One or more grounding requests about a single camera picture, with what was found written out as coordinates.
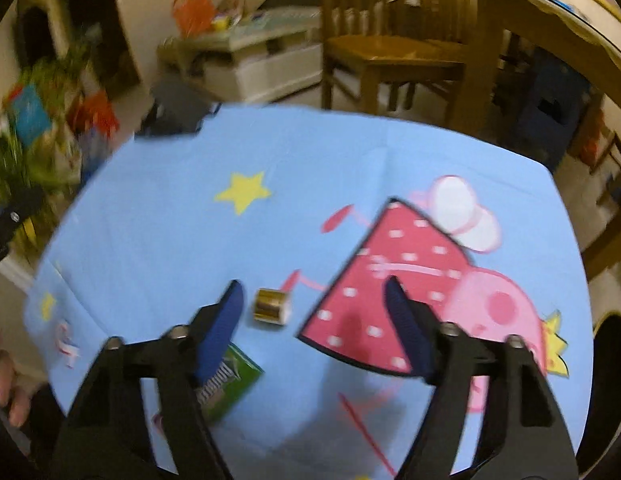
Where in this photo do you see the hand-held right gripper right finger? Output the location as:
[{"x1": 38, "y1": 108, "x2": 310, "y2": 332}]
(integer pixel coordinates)
[{"x1": 383, "y1": 275, "x2": 581, "y2": 480}]

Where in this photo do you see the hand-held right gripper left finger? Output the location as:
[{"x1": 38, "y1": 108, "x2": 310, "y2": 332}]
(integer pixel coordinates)
[{"x1": 50, "y1": 280, "x2": 246, "y2": 480}]

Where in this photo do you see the green printed box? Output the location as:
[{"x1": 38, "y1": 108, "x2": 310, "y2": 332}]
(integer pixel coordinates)
[{"x1": 198, "y1": 342, "x2": 265, "y2": 423}]

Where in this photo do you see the small gold foil roll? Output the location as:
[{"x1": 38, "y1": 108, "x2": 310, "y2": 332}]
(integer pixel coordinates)
[{"x1": 248, "y1": 287, "x2": 291, "y2": 331}]

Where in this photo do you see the black trash bin gold rim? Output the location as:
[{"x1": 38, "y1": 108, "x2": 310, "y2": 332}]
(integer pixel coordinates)
[{"x1": 578, "y1": 305, "x2": 621, "y2": 476}]

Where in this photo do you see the person's left hand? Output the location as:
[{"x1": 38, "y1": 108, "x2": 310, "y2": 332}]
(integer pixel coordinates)
[{"x1": 0, "y1": 292, "x2": 34, "y2": 428}]

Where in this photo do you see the green leafy plant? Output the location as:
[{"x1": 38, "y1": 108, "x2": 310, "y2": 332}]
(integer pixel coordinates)
[{"x1": 0, "y1": 45, "x2": 91, "y2": 241}]

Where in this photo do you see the blue printed box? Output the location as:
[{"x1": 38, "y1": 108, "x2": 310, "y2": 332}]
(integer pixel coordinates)
[{"x1": 13, "y1": 85, "x2": 51, "y2": 136}]

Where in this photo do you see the red printed box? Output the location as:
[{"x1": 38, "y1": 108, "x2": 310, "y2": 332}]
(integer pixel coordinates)
[{"x1": 70, "y1": 90, "x2": 120, "y2": 136}]

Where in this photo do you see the blue cartoon printed blanket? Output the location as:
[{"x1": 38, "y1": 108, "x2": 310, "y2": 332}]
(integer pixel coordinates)
[{"x1": 23, "y1": 102, "x2": 594, "y2": 480}]

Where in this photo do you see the black box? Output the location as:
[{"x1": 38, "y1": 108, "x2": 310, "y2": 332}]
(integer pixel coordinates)
[{"x1": 135, "y1": 77, "x2": 221, "y2": 138}]

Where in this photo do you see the red plastic bag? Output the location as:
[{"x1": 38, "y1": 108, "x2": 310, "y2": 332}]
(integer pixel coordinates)
[{"x1": 568, "y1": 110, "x2": 609, "y2": 161}]

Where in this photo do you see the blue plastic stool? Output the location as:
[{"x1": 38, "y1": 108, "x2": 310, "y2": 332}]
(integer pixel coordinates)
[{"x1": 515, "y1": 50, "x2": 591, "y2": 161}]

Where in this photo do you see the white low cabinet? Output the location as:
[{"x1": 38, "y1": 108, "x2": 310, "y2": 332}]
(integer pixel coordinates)
[{"x1": 158, "y1": 5, "x2": 324, "y2": 101}]

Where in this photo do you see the wooden slat-back chair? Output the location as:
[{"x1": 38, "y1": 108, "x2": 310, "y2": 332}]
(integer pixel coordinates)
[
  {"x1": 415, "y1": 0, "x2": 491, "y2": 48},
  {"x1": 598, "y1": 130, "x2": 621, "y2": 206},
  {"x1": 318, "y1": 0, "x2": 466, "y2": 111}
]

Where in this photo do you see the red mesh bag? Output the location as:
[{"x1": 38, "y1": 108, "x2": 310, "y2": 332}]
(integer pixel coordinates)
[{"x1": 171, "y1": 0, "x2": 216, "y2": 38}]

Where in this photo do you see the wooden dining table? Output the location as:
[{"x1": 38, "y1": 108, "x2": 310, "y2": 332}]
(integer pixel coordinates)
[{"x1": 461, "y1": 0, "x2": 621, "y2": 281}]

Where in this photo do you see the beige lace tablecloth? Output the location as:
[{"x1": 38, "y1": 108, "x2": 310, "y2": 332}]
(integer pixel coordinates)
[{"x1": 515, "y1": 0, "x2": 621, "y2": 61}]

